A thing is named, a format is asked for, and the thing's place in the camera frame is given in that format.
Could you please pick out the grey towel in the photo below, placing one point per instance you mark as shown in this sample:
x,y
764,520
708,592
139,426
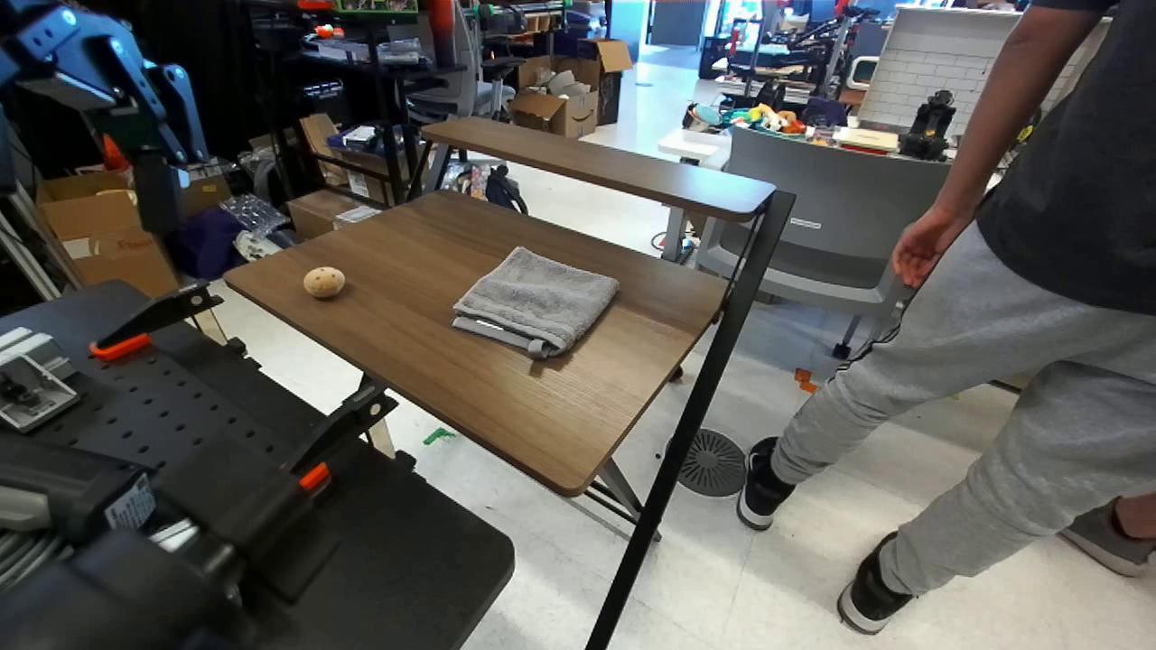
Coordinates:
x,y
536,304

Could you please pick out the white desk with toys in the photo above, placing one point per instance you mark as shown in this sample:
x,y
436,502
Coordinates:
x,y
707,130

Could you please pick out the raised wooden desk shelf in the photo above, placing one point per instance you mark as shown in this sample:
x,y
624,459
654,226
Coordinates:
x,y
611,166

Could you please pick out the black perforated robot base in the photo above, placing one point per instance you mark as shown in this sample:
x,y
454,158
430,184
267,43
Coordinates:
x,y
183,498

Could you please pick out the black clamp with orange handle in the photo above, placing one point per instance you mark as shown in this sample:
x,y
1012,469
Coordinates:
x,y
134,334

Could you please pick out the standing person in dark shirt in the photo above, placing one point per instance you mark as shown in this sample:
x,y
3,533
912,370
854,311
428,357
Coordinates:
x,y
1038,261

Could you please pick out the round beige cookie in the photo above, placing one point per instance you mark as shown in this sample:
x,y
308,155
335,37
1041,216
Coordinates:
x,y
322,282

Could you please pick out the cardboard boxes on floor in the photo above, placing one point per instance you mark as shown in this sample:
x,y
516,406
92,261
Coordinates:
x,y
572,91

